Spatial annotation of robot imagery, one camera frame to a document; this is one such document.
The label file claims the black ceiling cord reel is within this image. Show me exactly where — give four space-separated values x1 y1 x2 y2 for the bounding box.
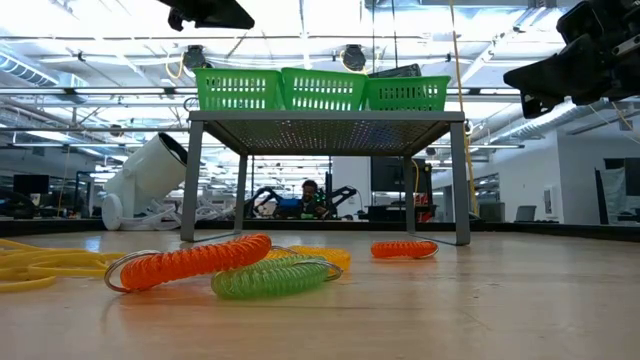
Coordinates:
341 43 368 72
182 44 217 75

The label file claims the yellow hanging cable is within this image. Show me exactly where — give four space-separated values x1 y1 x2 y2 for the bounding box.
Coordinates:
448 0 480 216

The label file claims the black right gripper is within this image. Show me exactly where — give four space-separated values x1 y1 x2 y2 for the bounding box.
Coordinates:
502 0 640 120

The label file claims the grey perforated metal shelf riser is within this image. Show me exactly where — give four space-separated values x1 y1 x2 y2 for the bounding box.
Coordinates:
179 109 472 247

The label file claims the green coil keychain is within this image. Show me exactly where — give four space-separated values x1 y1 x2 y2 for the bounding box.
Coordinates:
210 254 344 301

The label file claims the person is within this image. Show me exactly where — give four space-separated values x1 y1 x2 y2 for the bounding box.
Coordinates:
298 179 331 220

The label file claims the grey office chair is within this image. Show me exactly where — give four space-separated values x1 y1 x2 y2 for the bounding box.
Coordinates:
514 204 538 224

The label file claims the black monitor edge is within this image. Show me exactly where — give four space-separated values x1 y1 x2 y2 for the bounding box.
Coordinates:
624 155 640 197

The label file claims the short orange coil keychain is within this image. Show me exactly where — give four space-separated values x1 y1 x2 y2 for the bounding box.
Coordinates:
370 239 440 260

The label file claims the yellow coil keychain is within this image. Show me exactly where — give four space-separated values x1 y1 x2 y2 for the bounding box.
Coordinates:
264 244 353 274

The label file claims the large black monitor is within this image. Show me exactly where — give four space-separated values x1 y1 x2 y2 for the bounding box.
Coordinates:
370 155 434 194

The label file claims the small black monitor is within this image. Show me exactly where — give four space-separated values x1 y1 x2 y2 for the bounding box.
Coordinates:
12 173 51 196

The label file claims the long orange coil keychain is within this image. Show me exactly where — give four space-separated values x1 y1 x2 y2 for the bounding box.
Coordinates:
103 232 274 294

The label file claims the green slotted plastic basket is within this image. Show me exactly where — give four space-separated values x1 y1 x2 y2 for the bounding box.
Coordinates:
279 67 370 112
363 74 452 112
193 67 285 112

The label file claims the white cylindrical device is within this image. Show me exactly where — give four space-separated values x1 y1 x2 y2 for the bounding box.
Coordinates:
101 132 190 232

